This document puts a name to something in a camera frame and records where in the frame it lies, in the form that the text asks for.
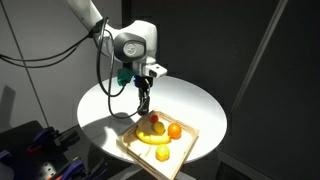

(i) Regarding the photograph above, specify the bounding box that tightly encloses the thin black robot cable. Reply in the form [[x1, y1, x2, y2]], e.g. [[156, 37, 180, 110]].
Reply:
[[0, 31, 101, 70], [0, 29, 101, 64]]

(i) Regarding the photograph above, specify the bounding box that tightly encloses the light wooden box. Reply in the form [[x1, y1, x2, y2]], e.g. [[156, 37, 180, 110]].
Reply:
[[115, 109, 200, 180]]

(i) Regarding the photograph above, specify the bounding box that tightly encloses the small red round fruit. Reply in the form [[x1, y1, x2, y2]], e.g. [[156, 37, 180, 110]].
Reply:
[[149, 113, 160, 125]]

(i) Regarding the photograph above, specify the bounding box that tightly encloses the grey metal pole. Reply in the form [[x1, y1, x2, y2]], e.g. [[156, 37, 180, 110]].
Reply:
[[229, 0, 289, 116]]

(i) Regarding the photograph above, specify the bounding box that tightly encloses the yellow lemon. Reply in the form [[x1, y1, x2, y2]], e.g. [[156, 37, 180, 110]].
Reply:
[[155, 144, 171, 162]]

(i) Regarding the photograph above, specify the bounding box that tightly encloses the black looping camera cable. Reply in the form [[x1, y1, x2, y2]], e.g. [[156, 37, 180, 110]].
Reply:
[[95, 16, 149, 120]]

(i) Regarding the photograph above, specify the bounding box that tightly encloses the orange fruit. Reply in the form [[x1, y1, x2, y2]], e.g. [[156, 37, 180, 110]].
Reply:
[[167, 122, 183, 140]]

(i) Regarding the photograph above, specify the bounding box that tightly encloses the yellow banana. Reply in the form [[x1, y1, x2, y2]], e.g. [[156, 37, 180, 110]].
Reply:
[[135, 127, 172, 146]]

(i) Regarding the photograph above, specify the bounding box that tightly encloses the purple clamp with orange trigger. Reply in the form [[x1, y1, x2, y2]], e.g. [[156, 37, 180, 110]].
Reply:
[[53, 159, 109, 180], [26, 126, 81, 155]]

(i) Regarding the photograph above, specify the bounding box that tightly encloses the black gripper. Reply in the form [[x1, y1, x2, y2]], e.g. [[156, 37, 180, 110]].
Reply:
[[133, 75, 155, 116]]

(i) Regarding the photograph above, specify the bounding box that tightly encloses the small yellowish green fruit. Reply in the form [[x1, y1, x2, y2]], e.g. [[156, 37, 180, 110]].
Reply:
[[152, 121, 167, 135]]

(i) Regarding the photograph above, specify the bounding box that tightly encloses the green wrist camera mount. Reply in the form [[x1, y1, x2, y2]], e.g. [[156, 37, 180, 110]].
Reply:
[[116, 66, 136, 88]]

